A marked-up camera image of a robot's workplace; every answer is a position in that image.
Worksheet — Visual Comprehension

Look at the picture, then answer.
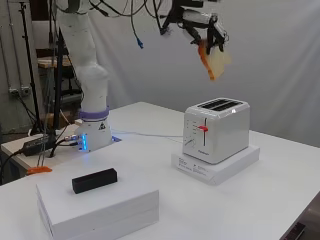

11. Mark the black block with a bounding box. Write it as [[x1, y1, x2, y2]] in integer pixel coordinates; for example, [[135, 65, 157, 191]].
[[71, 167, 119, 195]]

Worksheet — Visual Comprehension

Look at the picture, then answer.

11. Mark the printed white flat box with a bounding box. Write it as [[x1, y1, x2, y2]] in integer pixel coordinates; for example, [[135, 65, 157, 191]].
[[170, 144, 261, 187]]

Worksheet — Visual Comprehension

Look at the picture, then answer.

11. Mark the white side table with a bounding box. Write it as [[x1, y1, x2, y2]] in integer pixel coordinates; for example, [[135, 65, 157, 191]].
[[0, 123, 85, 172]]

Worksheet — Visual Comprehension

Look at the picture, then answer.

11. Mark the white steel toaster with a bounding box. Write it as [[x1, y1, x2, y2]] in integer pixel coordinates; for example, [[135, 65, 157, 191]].
[[182, 97, 251, 166]]

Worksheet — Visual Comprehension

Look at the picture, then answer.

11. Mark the large white flat box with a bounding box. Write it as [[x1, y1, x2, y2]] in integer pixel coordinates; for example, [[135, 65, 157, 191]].
[[35, 173, 161, 240]]

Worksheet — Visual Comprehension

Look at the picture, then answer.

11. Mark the dark red floor box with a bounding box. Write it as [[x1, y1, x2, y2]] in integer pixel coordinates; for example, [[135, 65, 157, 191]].
[[282, 221, 307, 240]]

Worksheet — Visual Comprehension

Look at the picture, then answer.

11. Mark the blue-plug hanging cable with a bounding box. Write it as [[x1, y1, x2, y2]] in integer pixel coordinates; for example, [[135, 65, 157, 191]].
[[129, 0, 145, 50]]

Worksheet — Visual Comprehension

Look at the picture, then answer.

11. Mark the black power box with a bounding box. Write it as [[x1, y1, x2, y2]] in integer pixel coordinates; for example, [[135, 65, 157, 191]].
[[20, 135, 57, 157]]

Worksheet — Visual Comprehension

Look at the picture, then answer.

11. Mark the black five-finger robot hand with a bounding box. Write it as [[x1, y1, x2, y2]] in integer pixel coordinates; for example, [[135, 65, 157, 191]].
[[160, 0, 231, 56]]

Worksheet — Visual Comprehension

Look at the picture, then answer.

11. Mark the orange clamp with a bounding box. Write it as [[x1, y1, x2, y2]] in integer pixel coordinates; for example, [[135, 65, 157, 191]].
[[26, 165, 54, 176]]

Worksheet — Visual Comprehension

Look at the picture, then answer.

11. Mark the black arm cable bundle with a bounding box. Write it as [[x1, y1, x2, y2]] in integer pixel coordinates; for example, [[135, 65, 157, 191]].
[[87, 0, 169, 20]]

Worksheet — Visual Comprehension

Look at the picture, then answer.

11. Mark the toast bread slice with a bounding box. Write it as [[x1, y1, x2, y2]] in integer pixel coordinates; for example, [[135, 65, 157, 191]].
[[197, 39, 233, 82]]

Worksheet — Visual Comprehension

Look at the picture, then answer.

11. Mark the black tripod stand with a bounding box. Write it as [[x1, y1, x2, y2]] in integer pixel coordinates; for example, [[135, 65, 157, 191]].
[[17, 0, 45, 135]]

